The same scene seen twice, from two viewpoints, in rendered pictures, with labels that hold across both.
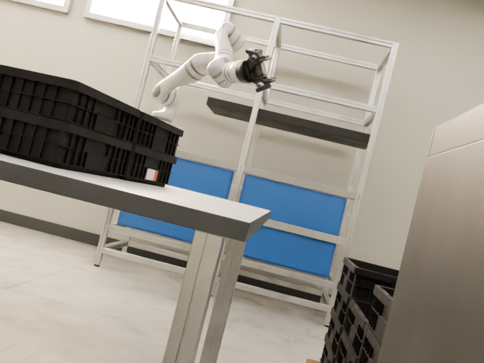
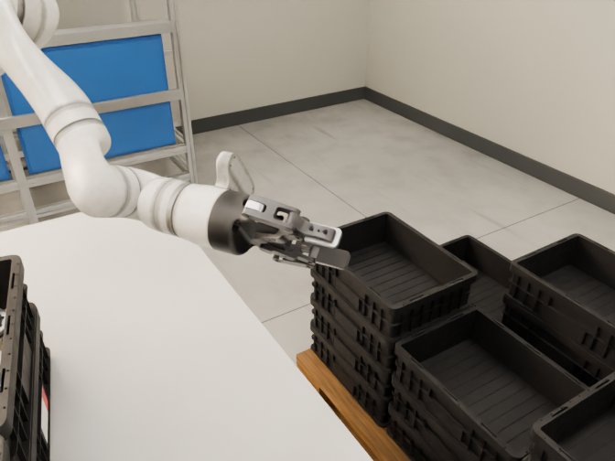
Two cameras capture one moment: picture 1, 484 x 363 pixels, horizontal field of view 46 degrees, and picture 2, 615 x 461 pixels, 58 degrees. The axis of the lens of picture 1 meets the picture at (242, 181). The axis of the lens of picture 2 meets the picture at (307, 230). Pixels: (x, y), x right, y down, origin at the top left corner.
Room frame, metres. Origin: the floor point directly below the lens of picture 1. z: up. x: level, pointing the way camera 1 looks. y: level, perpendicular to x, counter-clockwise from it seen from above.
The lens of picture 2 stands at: (1.27, 0.34, 1.47)
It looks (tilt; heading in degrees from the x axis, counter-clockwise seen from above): 32 degrees down; 324
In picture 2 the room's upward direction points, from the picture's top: straight up
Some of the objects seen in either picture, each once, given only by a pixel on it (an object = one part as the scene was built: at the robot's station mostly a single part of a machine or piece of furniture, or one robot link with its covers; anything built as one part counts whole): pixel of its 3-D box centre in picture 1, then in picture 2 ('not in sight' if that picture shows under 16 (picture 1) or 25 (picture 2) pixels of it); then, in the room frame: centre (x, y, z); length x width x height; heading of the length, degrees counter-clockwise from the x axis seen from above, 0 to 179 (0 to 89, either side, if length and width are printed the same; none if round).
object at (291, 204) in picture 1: (286, 225); (95, 103); (3.92, -0.37, 0.60); 0.72 x 0.03 x 0.56; 85
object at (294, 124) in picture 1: (289, 124); not in sight; (4.17, -0.24, 1.32); 1.20 x 0.45 x 0.06; 85
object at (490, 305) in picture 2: not in sight; (474, 299); (2.14, -1.02, 0.26); 0.40 x 0.30 x 0.23; 175
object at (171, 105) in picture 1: (165, 104); not in sight; (2.46, 0.40, 1.05); 0.09 x 0.09 x 0.17; 43
